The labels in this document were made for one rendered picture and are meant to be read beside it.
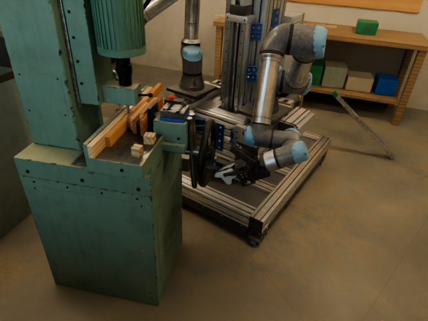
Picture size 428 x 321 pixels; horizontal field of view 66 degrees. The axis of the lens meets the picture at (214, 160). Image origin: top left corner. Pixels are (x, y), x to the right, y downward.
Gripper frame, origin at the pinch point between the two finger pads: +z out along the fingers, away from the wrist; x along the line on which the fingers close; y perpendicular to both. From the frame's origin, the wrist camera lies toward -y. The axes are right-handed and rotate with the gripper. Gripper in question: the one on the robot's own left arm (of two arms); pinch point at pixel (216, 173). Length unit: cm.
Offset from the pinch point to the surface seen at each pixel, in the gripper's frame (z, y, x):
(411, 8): -144, 43, 315
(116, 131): 26.6, -31.8, -3.3
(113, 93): 25, -44, 7
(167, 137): 13.9, -19.7, 5.2
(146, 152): 16.4, -21.6, -9.1
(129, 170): 20.2, -20.6, -17.9
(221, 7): 48, -49, 344
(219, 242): 42, 67, 41
